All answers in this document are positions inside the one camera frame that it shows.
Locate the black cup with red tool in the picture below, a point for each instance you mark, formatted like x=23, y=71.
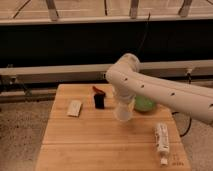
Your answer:
x=99, y=96

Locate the white toothpaste tube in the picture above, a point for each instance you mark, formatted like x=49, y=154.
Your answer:
x=162, y=142

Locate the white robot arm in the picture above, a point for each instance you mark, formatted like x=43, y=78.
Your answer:
x=189, y=99

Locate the green bowl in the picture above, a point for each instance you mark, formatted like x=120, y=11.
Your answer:
x=144, y=104

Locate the white eraser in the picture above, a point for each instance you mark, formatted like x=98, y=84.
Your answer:
x=74, y=108

